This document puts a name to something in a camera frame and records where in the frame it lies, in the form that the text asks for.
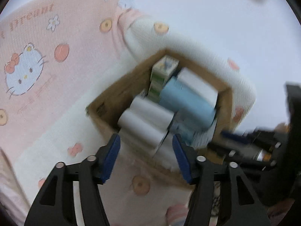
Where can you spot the light blue tissue pack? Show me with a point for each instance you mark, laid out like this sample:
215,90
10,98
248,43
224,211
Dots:
195,110

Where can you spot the pink cat print blanket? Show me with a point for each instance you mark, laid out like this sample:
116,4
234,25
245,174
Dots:
57,56

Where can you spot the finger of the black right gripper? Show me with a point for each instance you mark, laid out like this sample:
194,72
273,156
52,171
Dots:
235,137

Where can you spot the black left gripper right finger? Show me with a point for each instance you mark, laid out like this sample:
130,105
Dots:
238,202

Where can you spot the pink striped sock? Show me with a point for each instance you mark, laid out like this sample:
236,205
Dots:
176,215

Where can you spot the small green white carton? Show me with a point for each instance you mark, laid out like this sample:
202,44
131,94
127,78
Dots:
160,74

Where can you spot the light pink quilt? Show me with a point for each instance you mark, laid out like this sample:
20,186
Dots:
12,196

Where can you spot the brown cardboard box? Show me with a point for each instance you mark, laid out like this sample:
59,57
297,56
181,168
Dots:
107,108

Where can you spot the blue patterned plastic packet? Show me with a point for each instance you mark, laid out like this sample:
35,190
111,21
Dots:
191,133

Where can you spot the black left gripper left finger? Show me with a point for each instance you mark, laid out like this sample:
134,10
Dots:
71,191

